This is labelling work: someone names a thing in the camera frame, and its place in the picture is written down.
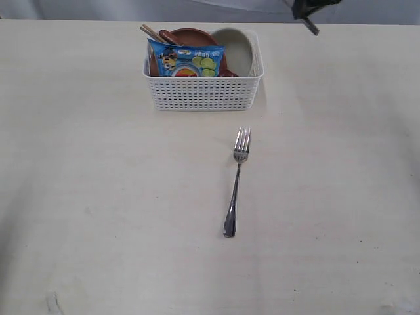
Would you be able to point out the silver fork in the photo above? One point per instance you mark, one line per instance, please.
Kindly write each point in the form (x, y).
(240, 155)

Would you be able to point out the brown spoon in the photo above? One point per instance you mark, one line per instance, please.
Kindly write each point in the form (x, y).
(169, 37)

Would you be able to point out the pale green bowl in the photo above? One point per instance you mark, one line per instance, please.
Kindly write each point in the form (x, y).
(238, 50)

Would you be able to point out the brown round plate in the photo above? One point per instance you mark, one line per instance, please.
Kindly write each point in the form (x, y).
(190, 37)

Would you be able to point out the blue chips bag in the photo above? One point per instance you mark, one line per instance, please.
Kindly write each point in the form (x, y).
(167, 60)

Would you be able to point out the white perforated plastic basket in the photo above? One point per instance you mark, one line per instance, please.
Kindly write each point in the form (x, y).
(207, 93)

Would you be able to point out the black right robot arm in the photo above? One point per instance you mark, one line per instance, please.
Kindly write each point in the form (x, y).
(303, 9)

